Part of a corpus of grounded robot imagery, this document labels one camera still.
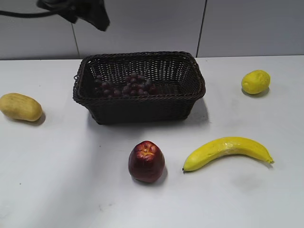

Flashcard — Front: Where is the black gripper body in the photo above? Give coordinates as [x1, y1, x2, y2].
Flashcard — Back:
[36, 0, 110, 31]

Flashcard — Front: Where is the purple grape bunch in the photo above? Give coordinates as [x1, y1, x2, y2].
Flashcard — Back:
[92, 70, 159, 98]

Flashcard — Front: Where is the black wicker basket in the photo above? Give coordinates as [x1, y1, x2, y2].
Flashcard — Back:
[73, 51, 206, 124]

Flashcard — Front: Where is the yellow mango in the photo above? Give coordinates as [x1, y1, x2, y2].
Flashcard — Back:
[0, 93, 43, 122]

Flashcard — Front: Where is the red apple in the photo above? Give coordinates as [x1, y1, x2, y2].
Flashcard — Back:
[128, 141, 165, 183]

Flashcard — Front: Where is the yellow lemon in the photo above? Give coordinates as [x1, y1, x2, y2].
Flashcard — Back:
[241, 70, 271, 95]

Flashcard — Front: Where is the yellow banana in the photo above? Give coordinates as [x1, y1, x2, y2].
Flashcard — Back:
[182, 137, 274, 172]

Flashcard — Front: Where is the black cable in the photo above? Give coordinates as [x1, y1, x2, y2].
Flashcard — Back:
[0, 10, 60, 18]

